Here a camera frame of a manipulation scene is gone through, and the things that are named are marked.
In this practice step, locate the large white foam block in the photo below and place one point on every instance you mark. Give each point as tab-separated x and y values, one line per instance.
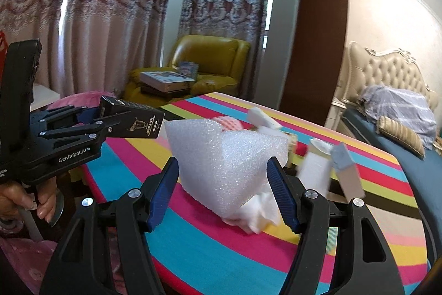
221	160

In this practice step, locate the crumpled white tissue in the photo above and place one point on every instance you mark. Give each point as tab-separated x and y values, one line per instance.
257	215

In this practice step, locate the red object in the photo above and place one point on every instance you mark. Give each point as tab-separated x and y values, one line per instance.
2	53

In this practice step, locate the wide lace patterned curtain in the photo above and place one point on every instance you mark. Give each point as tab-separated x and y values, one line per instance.
103	22

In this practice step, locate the cardboard box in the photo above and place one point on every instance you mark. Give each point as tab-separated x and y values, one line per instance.
347	174

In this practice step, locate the black printed box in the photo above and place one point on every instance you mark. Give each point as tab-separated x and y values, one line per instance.
138	118

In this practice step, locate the striped colourful tablecloth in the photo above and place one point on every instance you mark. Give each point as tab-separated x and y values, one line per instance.
207	246

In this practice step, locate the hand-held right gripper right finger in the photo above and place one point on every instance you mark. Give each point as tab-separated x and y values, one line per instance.
281	201

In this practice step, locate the pink plastic bag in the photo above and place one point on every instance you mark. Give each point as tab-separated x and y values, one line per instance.
72	100
24	264

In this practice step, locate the pink foam net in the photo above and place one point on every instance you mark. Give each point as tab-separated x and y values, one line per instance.
229	125

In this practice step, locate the white foam piece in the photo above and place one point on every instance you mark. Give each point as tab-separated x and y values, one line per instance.
264	118

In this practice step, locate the person's left hand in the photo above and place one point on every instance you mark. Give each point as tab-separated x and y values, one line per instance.
13	200

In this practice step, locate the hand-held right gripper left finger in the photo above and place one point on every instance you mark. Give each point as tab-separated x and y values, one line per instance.
162	198

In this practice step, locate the beige tufted headboard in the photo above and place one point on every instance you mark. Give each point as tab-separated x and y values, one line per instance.
383	68

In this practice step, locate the blue bed sheet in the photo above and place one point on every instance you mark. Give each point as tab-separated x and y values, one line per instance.
397	170

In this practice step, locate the flat white carton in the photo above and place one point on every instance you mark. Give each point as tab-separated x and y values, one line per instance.
165	78

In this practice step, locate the yellow leather armchair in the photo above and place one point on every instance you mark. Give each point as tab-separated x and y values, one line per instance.
221	56

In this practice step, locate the striped beige pillow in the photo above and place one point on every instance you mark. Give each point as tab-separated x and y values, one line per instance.
404	137

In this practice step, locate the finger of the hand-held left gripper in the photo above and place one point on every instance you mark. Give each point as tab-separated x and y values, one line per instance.
83	134
88	115

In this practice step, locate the white side table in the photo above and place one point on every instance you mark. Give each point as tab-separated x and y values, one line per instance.
45	96

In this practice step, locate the grey striped blanket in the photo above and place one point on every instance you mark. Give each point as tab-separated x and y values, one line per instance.
404	108

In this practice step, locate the dark brown flat box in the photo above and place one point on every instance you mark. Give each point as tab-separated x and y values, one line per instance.
162	94

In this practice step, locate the brown wooden door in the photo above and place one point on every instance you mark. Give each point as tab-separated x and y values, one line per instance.
310	22

